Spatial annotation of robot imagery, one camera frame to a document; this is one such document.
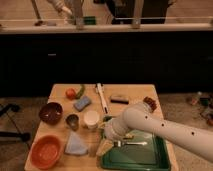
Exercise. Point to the purple bowl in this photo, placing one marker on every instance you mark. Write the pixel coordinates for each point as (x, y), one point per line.
(51, 113)

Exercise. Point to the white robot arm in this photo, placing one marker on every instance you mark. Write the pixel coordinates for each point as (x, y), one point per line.
(139, 116)

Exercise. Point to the white cup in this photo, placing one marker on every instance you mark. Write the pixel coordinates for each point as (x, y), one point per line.
(91, 119)

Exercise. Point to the black eraser block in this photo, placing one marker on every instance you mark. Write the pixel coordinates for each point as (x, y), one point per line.
(119, 99)

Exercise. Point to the brown pinecone object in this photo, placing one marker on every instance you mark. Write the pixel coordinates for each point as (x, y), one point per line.
(152, 103)

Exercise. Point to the light blue towel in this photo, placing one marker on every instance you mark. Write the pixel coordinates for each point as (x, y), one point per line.
(75, 145)

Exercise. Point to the orange bowl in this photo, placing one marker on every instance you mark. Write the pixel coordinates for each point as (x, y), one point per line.
(46, 152)

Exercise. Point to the green chili pepper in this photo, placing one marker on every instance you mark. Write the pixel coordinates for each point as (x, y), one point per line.
(80, 92)

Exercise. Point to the small metal cup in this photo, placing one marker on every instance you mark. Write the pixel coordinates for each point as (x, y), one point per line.
(73, 122)

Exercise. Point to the white long brush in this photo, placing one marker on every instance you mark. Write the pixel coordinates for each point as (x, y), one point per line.
(99, 90)

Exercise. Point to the yellow banana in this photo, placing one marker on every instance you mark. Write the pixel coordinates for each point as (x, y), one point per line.
(129, 136)

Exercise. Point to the blue sponge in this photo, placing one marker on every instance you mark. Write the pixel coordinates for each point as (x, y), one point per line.
(82, 103)

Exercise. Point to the silver fork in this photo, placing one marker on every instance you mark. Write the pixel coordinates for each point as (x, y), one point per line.
(122, 143)

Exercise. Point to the green plastic tray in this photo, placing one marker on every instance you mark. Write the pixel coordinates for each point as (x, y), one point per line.
(151, 157)

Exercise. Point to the red tomato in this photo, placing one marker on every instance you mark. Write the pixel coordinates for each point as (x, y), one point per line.
(70, 93)

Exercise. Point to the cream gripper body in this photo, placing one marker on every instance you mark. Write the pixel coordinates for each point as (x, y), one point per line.
(104, 146)

